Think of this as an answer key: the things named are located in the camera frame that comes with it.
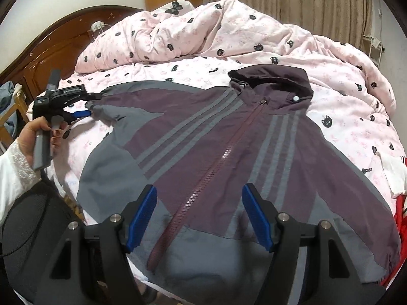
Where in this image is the white striped cloth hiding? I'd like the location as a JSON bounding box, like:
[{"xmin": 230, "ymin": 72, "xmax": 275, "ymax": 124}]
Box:
[{"xmin": 380, "ymin": 152, "xmax": 407, "ymax": 196}]

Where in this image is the blue cloth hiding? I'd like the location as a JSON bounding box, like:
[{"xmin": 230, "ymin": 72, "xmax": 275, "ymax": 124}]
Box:
[{"xmin": 0, "ymin": 81, "xmax": 18, "ymax": 131}]

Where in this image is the purple grey hooded jacket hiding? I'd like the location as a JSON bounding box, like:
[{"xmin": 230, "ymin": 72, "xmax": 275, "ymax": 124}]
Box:
[{"xmin": 77, "ymin": 64, "xmax": 402, "ymax": 285}]

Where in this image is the wooden chair frame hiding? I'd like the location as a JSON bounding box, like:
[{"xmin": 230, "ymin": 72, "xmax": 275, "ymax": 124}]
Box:
[{"xmin": 0, "ymin": 84, "xmax": 32, "ymax": 153}]

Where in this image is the white shelf rack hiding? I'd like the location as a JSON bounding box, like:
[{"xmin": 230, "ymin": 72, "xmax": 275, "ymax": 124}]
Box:
[{"xmin": 362, "ymin": 35, "xmax": 385, "ymax": 70}]

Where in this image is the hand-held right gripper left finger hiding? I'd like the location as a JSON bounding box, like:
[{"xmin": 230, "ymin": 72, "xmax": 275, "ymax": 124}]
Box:
[{"xmin": 38, "ymin": 184, "xmax": 158, "ymax": 305}]

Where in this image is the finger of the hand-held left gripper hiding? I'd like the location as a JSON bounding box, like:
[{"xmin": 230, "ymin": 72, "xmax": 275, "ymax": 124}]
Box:
[
  {"xmin": 68, "ymin": 91, "xmax": 103, "ymax": 103},
  {"xmin": 62, "ymin": 110, "xmax": 93, "ymax": 124}
]

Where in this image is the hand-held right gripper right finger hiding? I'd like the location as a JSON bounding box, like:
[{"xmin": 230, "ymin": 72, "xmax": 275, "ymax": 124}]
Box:
[{"xmin": 242, "ymin": 182, "xmax": 366, "ymax": 305}]

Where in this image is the pink printed quilt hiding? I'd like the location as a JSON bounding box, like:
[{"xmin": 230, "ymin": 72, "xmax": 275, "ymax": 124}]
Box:
[{"xmin": 27, "ymin": 0, "xmax": 407, "ymax": 229}]

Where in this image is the red cloth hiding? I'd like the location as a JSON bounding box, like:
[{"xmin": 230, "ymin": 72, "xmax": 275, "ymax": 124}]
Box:
[{"xmin": 380, "ymin": 194, "xmax": 407, "ymax": 289}]

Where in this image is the person's left hand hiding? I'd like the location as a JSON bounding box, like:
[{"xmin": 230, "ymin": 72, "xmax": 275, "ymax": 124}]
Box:
[{"xmin": 20, "ymin": 116, "xmax": 69, "ymax": 166}]

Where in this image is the person's left forearm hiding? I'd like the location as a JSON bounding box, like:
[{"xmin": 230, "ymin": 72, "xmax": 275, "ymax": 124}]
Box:
[{"xmin": 0, "ymin": 140, "xmax": 42, "ymax": 226}]

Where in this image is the dark wooden headboard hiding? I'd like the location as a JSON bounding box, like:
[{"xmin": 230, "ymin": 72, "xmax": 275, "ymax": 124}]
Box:
[{"xmin": 0, "ymin": 6, "xmax": 145, "ymax": 102}]

